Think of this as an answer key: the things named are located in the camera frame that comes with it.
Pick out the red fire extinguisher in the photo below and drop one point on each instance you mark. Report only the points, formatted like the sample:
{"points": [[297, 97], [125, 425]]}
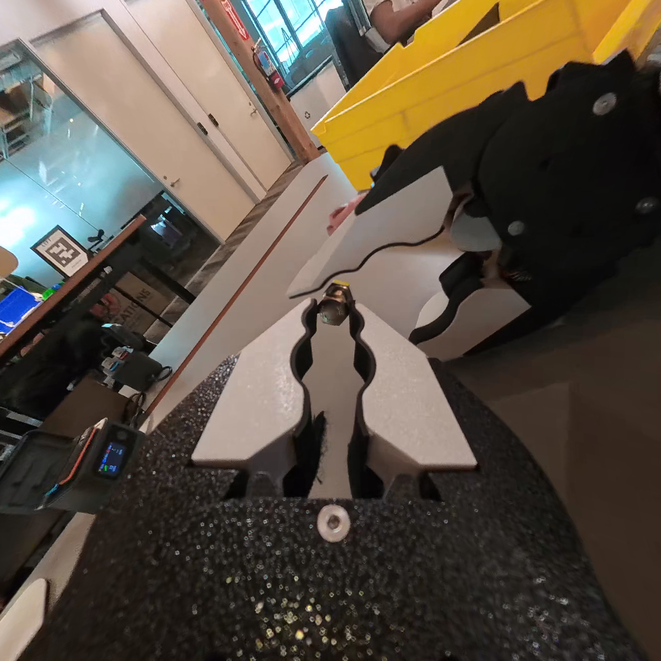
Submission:
{"points": [[268, 67]]}

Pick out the framed marker tag sign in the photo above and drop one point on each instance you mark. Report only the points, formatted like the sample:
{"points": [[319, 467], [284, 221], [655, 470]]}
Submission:
{"points": [[62, 251]]}

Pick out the yellow plastic bin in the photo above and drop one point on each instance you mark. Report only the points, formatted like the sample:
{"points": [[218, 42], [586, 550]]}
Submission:
{"points": [[439, 103]]}

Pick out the black battery charger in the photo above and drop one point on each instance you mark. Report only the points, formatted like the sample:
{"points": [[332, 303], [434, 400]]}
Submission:
{"points": [[137, 366]]}

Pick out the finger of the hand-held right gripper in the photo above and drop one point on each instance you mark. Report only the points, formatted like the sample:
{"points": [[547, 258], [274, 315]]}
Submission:
{"points": [[392, 217], [485, 315]]}

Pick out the brown edged desk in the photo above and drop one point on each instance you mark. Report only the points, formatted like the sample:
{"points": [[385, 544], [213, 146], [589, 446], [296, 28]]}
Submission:
{"points": [[77, 279]]}

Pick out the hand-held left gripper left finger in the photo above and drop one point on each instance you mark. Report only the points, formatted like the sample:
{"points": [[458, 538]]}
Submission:
{"points": [[248, 403]]}

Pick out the pink cloth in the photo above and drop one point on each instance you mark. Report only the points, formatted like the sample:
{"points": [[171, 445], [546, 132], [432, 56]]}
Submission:
{"points": [[343, 219]]}

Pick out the steel bolt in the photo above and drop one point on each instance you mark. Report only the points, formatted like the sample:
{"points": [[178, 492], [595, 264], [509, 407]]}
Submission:
{"points": [[334, 312]]}

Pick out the black power station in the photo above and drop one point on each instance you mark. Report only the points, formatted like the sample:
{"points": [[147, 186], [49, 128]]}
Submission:
{"points": [[62, 465]]}

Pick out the white recycling bin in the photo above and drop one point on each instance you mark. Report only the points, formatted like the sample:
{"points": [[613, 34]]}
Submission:
{"points": [[320, 103]]}

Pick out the red wall sign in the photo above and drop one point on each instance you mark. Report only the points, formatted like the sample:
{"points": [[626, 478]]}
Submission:
{"points": [[235, 20]]}

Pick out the white double door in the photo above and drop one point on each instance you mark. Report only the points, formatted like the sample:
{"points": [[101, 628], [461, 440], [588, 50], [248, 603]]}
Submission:
{"points": [[222, 88]]}

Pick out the black chair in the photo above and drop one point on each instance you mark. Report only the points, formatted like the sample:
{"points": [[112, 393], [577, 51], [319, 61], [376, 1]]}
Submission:
{"points": [[351, 41]]}

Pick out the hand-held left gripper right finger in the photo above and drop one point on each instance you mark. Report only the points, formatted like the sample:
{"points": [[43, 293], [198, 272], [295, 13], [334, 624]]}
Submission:
{"points": [[413, 408]]}

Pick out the wooden post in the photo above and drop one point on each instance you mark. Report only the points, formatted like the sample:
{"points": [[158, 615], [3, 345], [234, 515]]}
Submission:
{"points": [[268, 119]]}

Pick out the printed cardboard box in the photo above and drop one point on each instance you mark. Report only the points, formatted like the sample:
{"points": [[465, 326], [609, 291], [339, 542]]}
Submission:
{"points": [[134, 304]]}

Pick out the beige board on stand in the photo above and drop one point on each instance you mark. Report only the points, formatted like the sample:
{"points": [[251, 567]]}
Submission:
{"points": [[6, 263]]}

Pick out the blue plastic bin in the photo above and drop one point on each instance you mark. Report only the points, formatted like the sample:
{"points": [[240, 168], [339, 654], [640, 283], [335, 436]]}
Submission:
{"points": [[18, 310]]}

